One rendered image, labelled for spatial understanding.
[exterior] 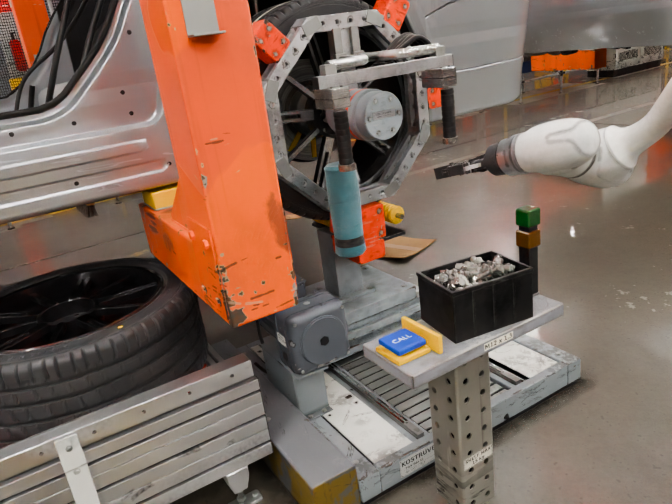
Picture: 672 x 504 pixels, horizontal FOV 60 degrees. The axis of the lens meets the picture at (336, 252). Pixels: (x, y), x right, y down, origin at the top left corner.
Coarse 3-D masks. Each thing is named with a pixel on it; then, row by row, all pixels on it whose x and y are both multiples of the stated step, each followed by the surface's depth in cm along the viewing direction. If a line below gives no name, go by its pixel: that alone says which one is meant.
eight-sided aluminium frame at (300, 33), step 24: (312, 24) 154; (336, 24) 158; (360, 24) 162; (384, 24) 166; (288, 48) 152; (384, 48) 173; (264, 72) 156; (288, 72) 154; (264, 96) 152; (408, 96) 181; (408, 120) 184; (408, 144) 185; (288, 168) 160; (408, 168) 182; (312, 192) 166; (360, 192) 175; (384, 192) 179
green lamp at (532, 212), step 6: (516, 210) 128; (522, 210) 127; (528, 210) 126; (534, 210) 126; (516, 216) 129; (522, 216) 127; (528, 216) 126; (534, 216) 127; (516, 222) 129; (522, 222) 128; (528, 222) 127; (534, 222) 127
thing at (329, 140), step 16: (320, 32) 179; (368, 48) 181; (320, 64) 170; (368, 64) 190; (288, 80) 166; (384, 80) 188; (400, 80) 183; (400, 96) 185; (288, 112) 168; (304, 112) 170; (320, 128) 174; (400, 128) 187; (304, 144) 173; (368, 144) 186; (384, 144) 188; (288, 160) 171; (320, 160) 177; (368, 160) 195; (384, 160) 188; (320, 176) 178; (368, 176) 187
